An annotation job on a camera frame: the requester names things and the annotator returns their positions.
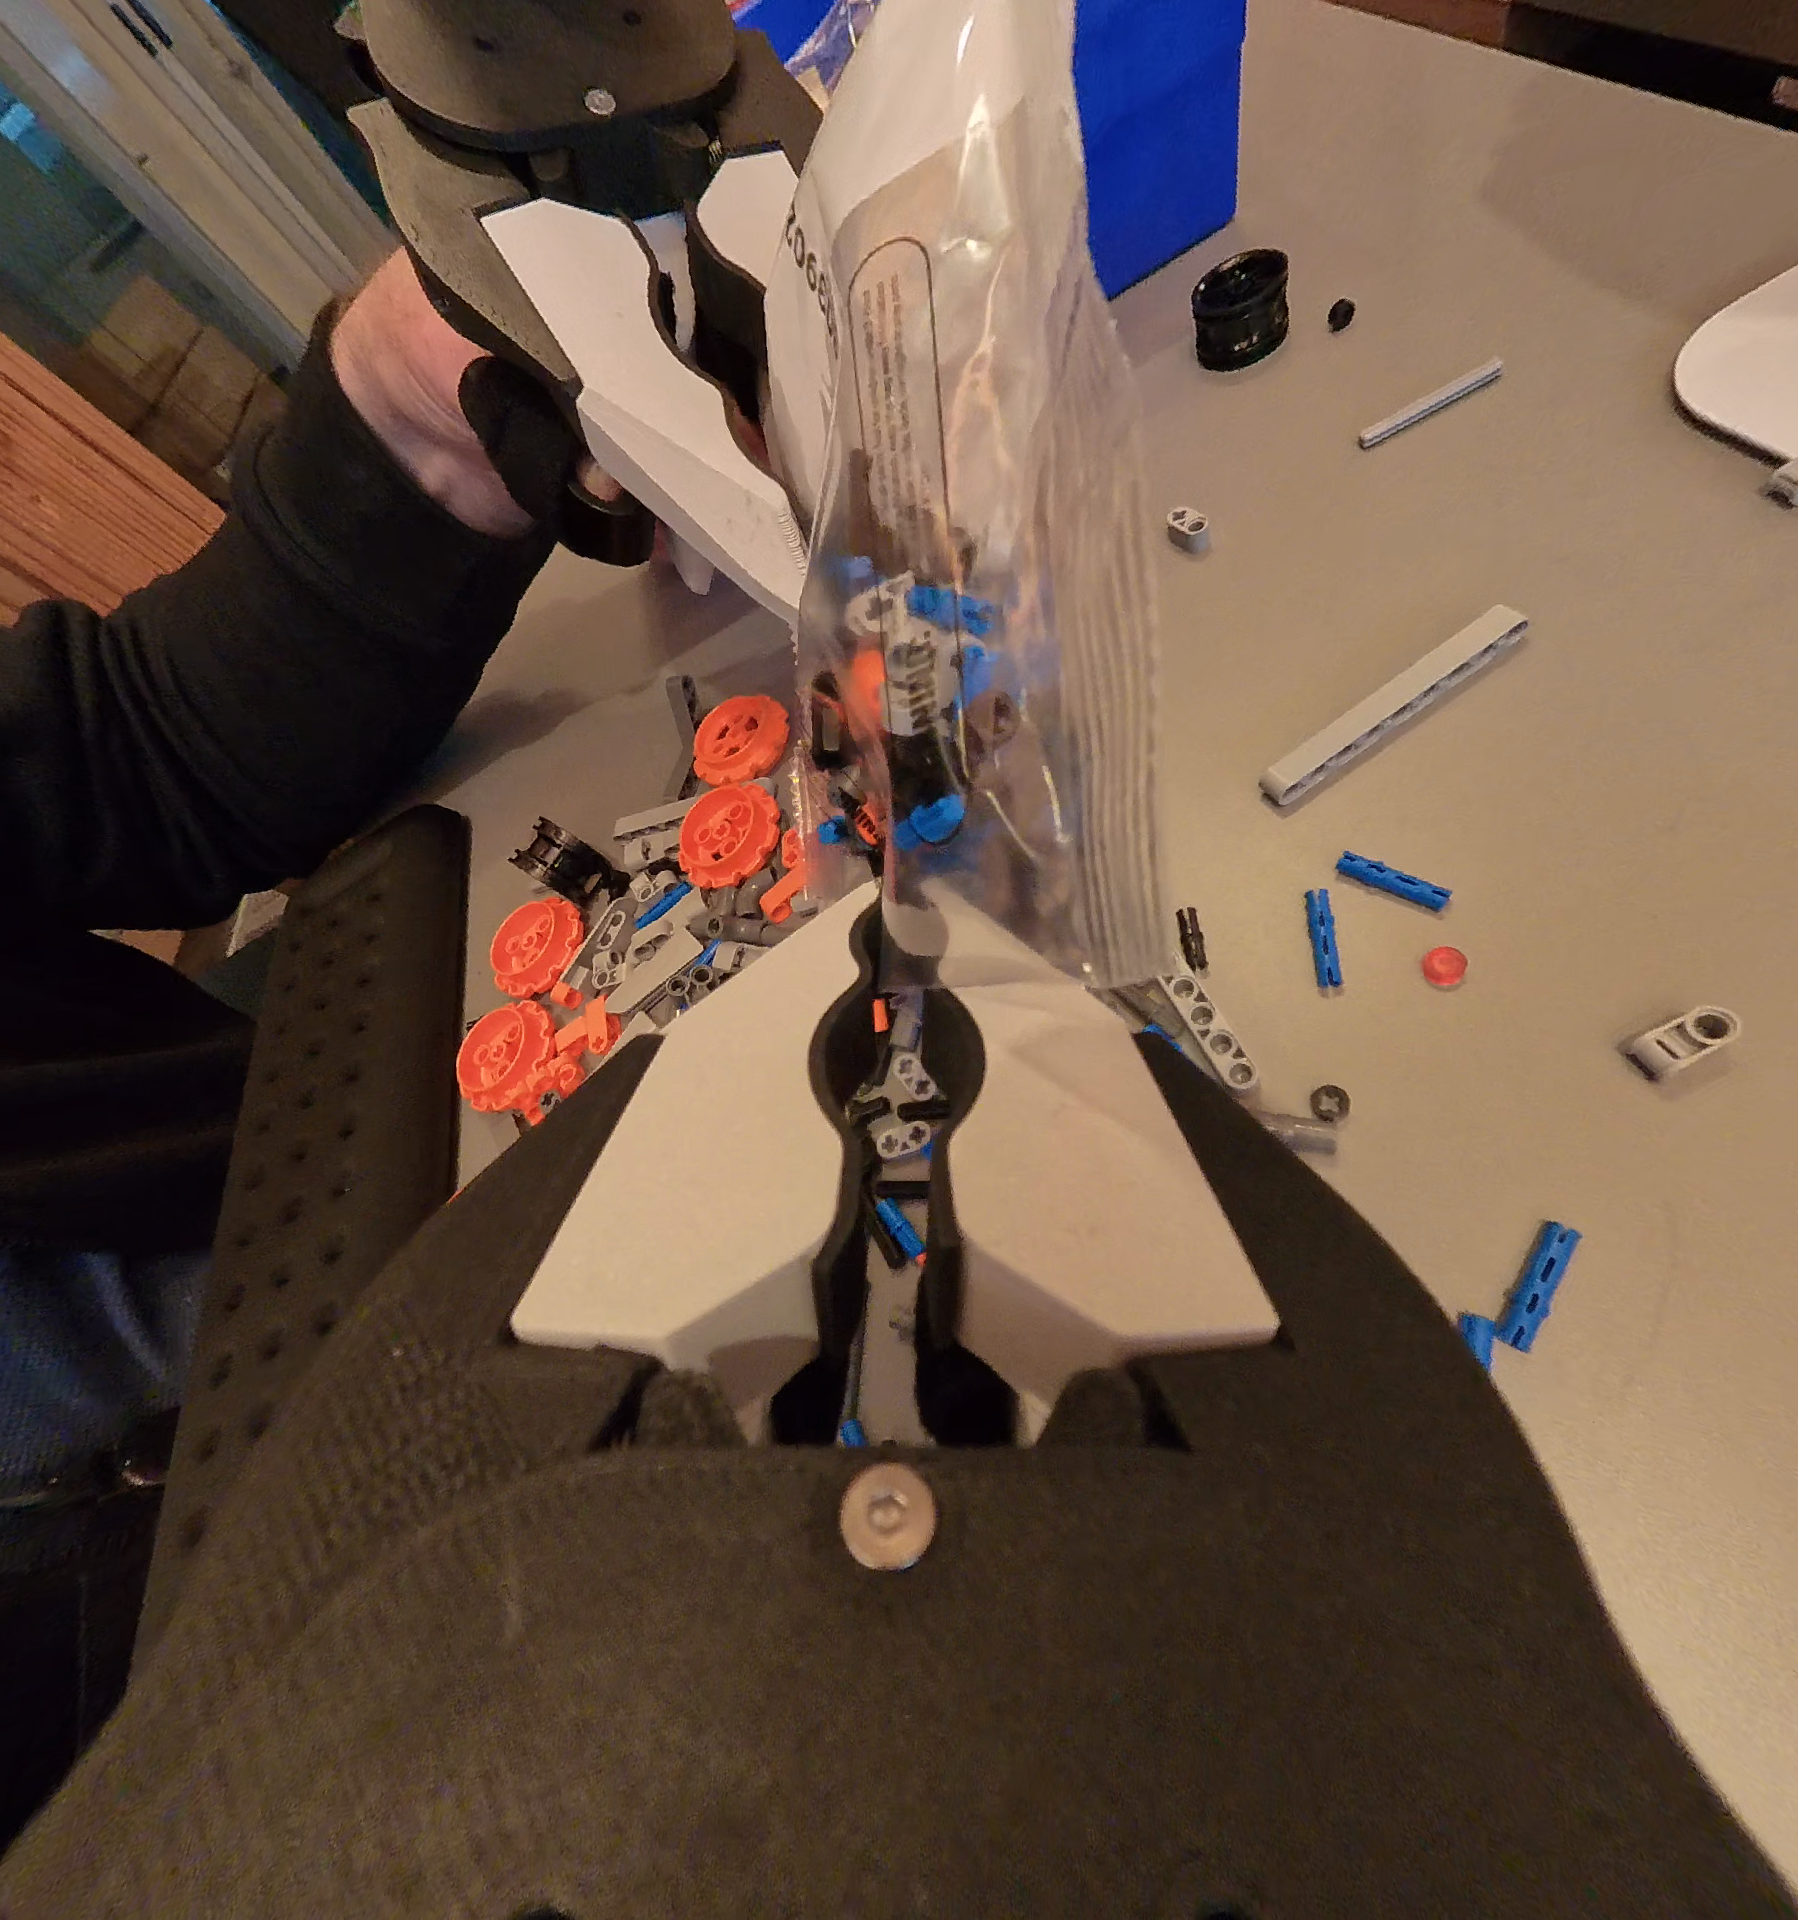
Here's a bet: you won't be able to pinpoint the person's blue jeans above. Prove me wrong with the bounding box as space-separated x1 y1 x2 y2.
0 1245 219 1502

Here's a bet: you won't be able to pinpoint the person's black jacket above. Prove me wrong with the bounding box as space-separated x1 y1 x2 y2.
0 930 257 1264

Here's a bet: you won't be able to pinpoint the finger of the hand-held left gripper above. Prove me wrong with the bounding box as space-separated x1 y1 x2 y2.
479 199 810 614
679 143 839 465

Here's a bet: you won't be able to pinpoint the blue labelled plastic bin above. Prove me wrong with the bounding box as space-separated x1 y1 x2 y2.
1071 0 1246 302

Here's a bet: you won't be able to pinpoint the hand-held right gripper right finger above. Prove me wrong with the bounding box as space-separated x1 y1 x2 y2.
898 900 1281 1448

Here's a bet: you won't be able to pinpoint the person's left hand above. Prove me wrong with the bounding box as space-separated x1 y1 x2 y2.
331 248 539 542

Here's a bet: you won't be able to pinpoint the light grey long beam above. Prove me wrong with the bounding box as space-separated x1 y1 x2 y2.
1257 603 1529 812

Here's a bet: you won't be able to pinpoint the set of orange toothed wheels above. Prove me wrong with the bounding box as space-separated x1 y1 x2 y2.
455 695 787 1117

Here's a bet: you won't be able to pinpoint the pile of small building pieces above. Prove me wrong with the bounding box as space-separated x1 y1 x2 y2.
455 674 1342 1442

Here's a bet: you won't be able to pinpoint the thin grey axle piece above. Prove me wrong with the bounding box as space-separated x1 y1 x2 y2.
1354 356 1505 454

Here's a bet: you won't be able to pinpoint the grey two-hole connector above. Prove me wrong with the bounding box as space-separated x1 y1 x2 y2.
1619 1006 1741 1082

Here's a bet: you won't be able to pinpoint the white backed clear parts bag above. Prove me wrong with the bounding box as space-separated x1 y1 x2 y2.
771 0 1163 994

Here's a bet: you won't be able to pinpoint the white and wood book stand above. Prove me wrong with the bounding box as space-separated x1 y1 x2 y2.
1670 225 1798 504

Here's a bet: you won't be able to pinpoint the black plastic wheel rim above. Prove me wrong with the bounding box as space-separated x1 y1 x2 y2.
510 815 609 902
1192 248 1293 372

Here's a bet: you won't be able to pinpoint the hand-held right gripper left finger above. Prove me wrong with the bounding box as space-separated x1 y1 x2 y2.
510 882 878 1448

